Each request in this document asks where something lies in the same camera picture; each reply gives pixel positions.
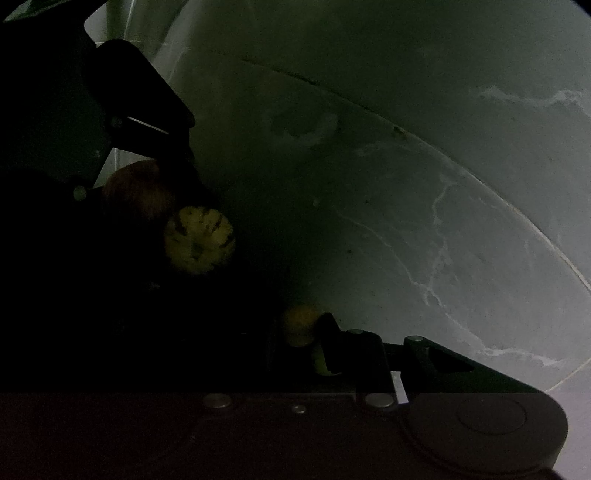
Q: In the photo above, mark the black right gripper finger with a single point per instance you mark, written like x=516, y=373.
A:
x=424, y=365

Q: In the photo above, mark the steel tray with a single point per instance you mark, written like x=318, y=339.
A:
x=132, y=107

